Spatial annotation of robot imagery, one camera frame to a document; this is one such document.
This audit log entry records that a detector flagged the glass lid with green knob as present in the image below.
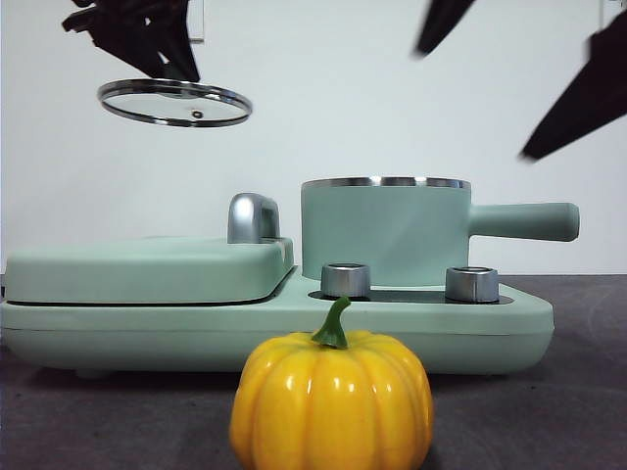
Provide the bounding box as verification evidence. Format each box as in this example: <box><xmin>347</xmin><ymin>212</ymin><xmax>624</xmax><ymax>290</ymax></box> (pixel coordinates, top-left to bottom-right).
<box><xmin>96</xmin><ymin>77</ymin><xmax>255</xmax><ymax>129</ymax></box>

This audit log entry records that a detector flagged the yellow toy pumpkin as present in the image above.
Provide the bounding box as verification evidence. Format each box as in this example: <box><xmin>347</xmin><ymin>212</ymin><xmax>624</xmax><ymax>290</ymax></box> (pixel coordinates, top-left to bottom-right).
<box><xmin>228</xmin><ymin>296</ymin><xmax>435</xmax><ymax>470</ymax></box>

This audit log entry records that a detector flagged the silver control knob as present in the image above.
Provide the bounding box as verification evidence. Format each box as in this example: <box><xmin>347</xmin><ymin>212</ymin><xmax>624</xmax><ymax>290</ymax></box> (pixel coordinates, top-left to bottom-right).
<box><xmin>319</xmin><ymin>262</ymin><xmax>371</xmax><ymax>300</ymax></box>
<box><xmin>444</xmin><ymin>266</ymin><xmax>501</xmax><ymax>303</ymax></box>

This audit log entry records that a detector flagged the mint green griddle cover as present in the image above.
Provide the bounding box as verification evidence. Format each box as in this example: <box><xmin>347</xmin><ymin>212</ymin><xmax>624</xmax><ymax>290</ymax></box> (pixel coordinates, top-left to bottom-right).
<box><xmin>3</xmin><ymin>236</ymin><xmax>296</xmax><ymax>306</ymax></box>

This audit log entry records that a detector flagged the mint green breakfast maker base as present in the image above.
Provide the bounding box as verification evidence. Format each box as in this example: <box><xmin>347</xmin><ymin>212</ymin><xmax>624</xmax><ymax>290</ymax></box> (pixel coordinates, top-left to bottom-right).
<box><xmin>0</xmin><ymin>273</ymin><xmax>555</xmax><ymax>381</ymax></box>

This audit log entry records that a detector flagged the white wall socket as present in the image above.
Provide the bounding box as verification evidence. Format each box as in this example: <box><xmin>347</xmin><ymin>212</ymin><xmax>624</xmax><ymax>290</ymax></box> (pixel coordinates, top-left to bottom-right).
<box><xmin>189</xmin><ymin>0</ymin><xmax>207</xmax><ymax>45</ymax></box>
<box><xmin>600</xmin><ymin>0</ymin><xmax>627</xmax><ymax>31</ymax></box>

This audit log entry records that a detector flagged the chrome griddle cover handle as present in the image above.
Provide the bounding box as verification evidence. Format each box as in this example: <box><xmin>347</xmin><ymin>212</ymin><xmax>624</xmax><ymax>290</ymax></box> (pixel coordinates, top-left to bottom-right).
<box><xmin>226</xmin><ymin>193</ymin><xmax>283</xmax><ymax>245</ymax></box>

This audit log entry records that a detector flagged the mint green pot with handle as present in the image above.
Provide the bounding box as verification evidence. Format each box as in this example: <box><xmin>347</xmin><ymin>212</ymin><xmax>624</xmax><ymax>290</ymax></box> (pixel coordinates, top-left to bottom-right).
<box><xmin>300</xmin><ymin>174</ymin><xmax>581</xmax><ymax>289</ymax></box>

